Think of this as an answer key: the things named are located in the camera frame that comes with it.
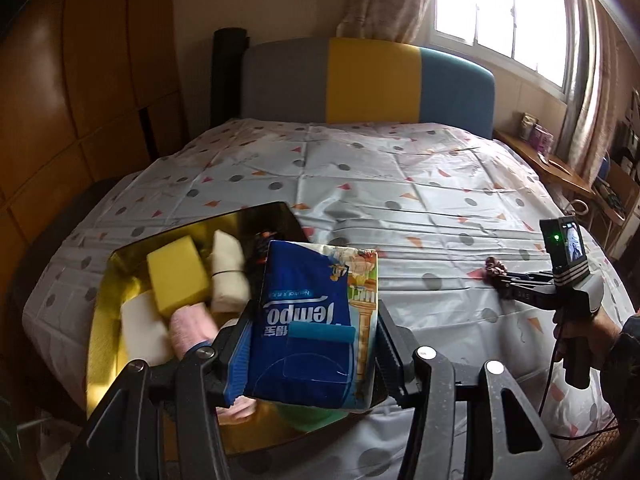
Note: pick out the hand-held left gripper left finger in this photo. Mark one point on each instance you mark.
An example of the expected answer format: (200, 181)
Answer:
(239, 360)

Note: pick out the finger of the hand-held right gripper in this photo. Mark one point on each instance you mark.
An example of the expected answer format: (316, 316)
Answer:
(530, 294)
(525, 276)

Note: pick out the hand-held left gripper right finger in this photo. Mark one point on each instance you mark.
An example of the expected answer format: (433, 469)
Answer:
(390, 355)

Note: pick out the pink scrunchie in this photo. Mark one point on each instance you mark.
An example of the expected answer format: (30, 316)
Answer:
(492, 266)

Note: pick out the pink towel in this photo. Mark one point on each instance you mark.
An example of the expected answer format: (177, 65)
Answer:
(192, 325)

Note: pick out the blue tissue pack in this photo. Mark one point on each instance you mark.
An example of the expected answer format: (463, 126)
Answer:
(300, 310)

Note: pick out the green silicone dome bottle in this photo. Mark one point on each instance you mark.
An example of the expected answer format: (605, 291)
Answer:
(305, 417)

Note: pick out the beige cloth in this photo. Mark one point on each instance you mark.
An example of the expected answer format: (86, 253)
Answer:
(225, 260)

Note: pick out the white sponge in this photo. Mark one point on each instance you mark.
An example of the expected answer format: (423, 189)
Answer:
(142, 325)

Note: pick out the yellow sponge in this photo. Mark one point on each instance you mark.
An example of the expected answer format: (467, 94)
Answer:
(175, 275)

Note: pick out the gold tray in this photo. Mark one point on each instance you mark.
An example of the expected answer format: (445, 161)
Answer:
(125, 270)

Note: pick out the person's right forearm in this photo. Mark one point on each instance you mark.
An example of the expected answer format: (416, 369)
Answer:
(627, 360)

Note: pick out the person's right hand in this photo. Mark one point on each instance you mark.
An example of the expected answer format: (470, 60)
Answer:
(602, 335)

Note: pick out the cluttered wooden desk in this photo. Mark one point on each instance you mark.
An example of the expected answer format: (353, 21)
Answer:
(622, 185)

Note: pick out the wooden bedside table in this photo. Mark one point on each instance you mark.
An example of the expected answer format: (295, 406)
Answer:
(530, 152)

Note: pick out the beige packet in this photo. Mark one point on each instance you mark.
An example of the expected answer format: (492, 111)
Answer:
(526, 127)

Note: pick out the beige patterned curtain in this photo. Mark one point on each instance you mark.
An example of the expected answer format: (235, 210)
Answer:
(390, 0)
(590, 110)

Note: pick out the grey yellow blue headboard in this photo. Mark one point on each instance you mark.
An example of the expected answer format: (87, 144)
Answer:
(370, 80)

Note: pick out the window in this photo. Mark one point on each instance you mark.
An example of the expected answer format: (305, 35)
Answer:
(500, 5)

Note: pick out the wooden wardrobe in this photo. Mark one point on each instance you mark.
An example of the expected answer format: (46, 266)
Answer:
(75, 85)

